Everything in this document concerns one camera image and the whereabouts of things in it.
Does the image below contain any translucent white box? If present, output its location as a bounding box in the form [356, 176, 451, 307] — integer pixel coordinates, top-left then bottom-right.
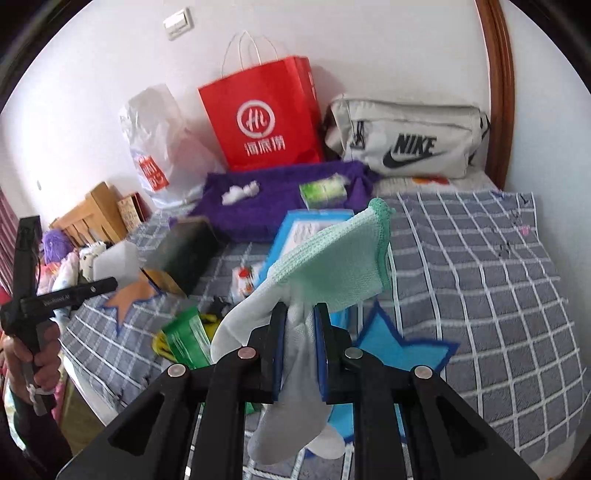
[92, 241, 141, 282]

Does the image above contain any red striped cloth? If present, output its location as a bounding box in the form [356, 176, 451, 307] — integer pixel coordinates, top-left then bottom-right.
[0, 187, 19, 301]

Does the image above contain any white light switch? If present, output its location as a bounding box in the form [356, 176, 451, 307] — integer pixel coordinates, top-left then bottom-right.
[163, 7, 192, 40]

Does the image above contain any red paper bag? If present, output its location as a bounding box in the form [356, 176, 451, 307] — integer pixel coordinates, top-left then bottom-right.
[198, 30, 326, 172]

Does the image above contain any white plastic bag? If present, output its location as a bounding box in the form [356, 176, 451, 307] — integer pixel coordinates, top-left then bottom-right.
[119, 84, 227, 210]

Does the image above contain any wooden furniture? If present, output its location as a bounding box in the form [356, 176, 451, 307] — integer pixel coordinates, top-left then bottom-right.
[48, 181, 153, 245]

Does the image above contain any person's left hand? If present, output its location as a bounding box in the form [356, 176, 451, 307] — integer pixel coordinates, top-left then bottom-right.
[4, 323, 63, 407]

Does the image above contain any green white snack packet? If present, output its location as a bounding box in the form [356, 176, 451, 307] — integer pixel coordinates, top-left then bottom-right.
[210, 198, 398, 467]

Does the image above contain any grey plaid bedsheet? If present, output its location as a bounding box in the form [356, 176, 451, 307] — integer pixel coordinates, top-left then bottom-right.
[60, 178, 578, 480]

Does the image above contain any person's left forearm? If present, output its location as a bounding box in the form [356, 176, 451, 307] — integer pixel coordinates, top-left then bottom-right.
[0, 388, 75, 480]

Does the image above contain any small white red packet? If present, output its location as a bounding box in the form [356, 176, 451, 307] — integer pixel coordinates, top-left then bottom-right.
[231, 264, 264, 303]

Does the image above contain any black box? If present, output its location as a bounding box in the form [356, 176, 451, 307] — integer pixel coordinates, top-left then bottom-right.
[144, 216, 227, 296]

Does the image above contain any blue tissue package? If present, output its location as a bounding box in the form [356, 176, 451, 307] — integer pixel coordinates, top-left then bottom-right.
[256, 209, 355, 287]

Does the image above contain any brown wooden frame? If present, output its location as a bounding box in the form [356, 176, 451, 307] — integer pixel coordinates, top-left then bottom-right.
[475, 0, 515, 190]

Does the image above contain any pastel fabric pile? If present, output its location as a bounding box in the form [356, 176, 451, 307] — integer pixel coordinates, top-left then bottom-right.
[39, 244, 107, 324]

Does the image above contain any purple plush toy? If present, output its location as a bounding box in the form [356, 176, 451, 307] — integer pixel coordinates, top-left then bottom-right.
[41, 230, 75, 264]

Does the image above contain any grey waist bag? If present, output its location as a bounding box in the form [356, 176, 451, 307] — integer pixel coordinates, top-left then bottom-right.
[323, 93, 491, 180]

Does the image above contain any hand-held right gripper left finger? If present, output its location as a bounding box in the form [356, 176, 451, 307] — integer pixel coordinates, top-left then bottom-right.
[55, 302, 289, 480]

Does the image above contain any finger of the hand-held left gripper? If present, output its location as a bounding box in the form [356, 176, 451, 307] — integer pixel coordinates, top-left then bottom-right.
[60, 278, 118, 304]

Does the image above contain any purple fluffy cloth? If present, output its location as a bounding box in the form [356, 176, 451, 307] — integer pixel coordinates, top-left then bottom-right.
[188, 159, 382, 244]

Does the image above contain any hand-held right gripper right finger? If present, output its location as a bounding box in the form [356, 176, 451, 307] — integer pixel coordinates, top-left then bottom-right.
[314, 302, 539, 480]

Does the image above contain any green tissue pack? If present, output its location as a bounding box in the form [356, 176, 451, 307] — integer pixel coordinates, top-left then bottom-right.
[299, 175, 347, 209]

